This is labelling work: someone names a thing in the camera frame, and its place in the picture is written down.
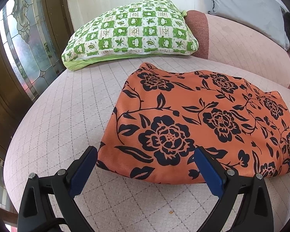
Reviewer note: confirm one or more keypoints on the pink bolster cushion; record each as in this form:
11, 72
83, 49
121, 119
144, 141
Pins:
226, 41

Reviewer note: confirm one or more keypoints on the grey pillow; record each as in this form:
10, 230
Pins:
264, 16

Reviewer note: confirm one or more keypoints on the dark wooden glass door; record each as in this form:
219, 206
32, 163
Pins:
33, 35

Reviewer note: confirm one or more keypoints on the green white checkered pillow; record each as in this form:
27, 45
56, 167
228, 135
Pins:
148, 27

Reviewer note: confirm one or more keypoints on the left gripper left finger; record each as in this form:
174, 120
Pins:
48, 202

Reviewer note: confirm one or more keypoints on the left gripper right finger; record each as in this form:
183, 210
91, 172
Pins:
255, 212

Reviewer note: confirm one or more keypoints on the orange black floral blouse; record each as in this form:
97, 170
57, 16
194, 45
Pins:
160, 118

